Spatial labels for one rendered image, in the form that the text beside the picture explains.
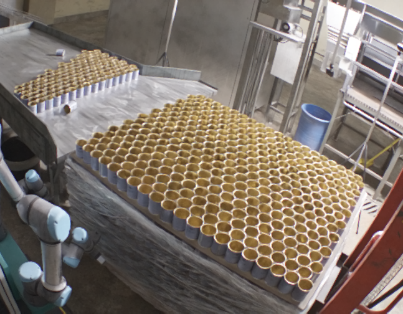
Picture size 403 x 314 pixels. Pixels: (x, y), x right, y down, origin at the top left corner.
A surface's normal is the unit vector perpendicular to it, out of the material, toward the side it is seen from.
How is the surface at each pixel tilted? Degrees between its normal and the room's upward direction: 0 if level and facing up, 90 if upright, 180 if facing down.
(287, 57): 90
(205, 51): 90
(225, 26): 90
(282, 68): 90
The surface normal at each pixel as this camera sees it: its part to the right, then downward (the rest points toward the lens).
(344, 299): -0.60, 0.34
